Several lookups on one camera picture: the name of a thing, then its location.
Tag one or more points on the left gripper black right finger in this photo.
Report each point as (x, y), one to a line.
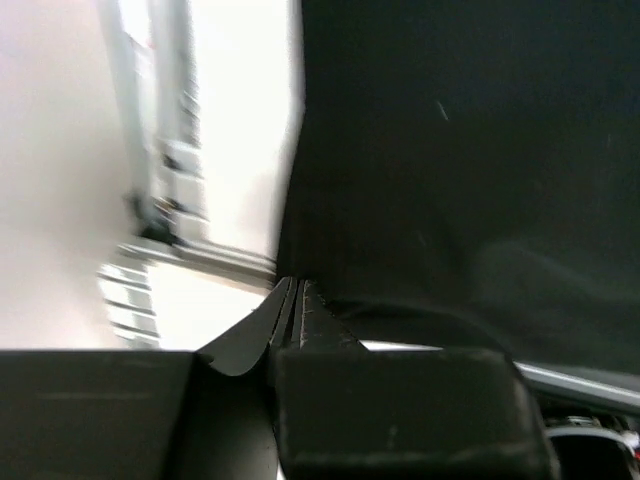
(345, 412)

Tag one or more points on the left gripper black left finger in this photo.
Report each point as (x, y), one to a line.
(143, 414)

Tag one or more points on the black trousers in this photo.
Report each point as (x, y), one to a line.
(479, 160)

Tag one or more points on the aluminium frame rail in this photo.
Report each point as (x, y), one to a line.
(151, 54)

